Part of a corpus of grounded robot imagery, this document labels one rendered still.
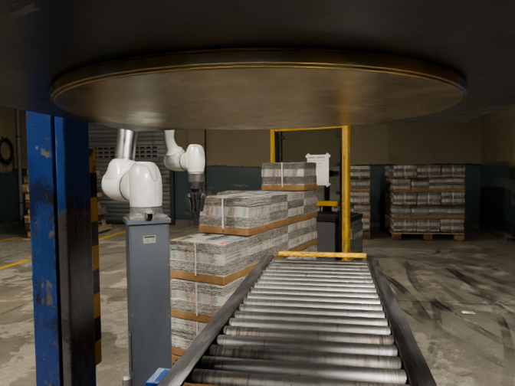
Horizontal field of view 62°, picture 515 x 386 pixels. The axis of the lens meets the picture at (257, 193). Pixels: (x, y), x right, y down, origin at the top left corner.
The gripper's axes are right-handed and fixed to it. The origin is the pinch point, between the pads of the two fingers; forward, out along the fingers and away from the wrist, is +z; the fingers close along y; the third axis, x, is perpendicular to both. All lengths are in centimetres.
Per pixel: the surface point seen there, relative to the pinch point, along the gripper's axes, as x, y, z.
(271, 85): 168, -131, -32
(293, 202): -94, -18, -3
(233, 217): -26.2, -8.2, 2.0
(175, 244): 1.2, 14.8, 15.9
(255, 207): -35.1, -18.8, -4.2
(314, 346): 98, -108, 17
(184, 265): 2.0, 7.7, 27.2
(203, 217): -27.0, 14.5, 2.6
